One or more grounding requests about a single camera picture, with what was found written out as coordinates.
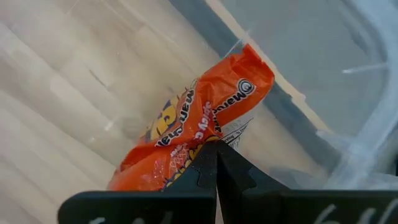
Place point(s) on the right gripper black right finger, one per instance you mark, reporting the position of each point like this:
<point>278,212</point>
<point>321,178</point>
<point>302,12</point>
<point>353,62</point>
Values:
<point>280,208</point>

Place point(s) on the clear plastic bin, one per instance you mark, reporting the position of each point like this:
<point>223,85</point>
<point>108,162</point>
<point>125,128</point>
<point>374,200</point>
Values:
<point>367,102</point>

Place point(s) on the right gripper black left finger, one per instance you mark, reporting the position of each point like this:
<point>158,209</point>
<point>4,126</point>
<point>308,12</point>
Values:
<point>155,208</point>

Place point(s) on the orange Maruchan noodle pack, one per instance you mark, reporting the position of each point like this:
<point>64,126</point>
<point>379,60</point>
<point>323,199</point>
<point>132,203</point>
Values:
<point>224,90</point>

